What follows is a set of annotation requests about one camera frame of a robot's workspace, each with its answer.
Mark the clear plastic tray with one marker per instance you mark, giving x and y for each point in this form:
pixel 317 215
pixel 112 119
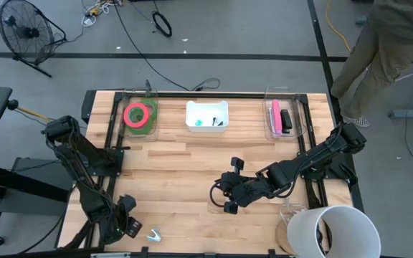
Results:
pixel 125 96
pixel 296 107

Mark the silver metal bracket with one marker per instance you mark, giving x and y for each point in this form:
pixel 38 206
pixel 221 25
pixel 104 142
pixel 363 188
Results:
pixel 109 255

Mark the black floor fan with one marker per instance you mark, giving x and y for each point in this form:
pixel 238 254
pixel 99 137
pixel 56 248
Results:
pixel 25 32

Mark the clear glass lamp body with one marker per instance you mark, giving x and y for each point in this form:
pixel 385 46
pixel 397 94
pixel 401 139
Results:
pixel 289 211

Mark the silver staple remover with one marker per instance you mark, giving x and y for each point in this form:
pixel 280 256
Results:
pixel 155 235

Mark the person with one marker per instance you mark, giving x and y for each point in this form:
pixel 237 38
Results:
pixel 389 43

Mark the red tape roll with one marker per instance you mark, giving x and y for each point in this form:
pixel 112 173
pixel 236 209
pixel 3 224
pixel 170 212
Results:
pixel 127 116

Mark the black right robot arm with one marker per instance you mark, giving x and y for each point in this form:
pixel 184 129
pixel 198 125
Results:
pixel 310 157

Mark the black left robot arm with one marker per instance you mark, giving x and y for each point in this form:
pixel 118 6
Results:
pixel 84 172

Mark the grey metal base plate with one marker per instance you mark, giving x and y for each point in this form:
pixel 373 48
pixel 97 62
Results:
pixel 31 168

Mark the grey desk foot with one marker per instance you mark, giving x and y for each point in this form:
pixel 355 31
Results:
pixel 361 20
pixel 412 114

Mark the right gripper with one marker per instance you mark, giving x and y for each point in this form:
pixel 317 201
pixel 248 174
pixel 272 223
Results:
pixel 242 190

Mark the white plastic bin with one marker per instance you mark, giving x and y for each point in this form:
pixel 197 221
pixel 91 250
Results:
pixel 206 107

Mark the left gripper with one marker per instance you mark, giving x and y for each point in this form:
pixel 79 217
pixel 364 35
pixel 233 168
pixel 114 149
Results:
pixel 127 224

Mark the teal staple remover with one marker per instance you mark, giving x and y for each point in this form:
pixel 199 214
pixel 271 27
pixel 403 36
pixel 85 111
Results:
pixel 198 123

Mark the round wooden lamp base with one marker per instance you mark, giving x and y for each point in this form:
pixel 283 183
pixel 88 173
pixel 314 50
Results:
pixel 281 236

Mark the pink stapler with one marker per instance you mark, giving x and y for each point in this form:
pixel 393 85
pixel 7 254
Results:
pixel 276 116

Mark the small metal binder clip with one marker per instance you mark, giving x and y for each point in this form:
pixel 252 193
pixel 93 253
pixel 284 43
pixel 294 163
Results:
pixel 218 122

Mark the black stapler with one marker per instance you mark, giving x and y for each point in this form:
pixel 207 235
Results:
pixel 286 120

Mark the black aluminium table frame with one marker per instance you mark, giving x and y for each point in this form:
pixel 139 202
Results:
pixel 210 95

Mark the yellow rod with black knob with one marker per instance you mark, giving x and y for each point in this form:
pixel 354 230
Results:
pixel 12 104

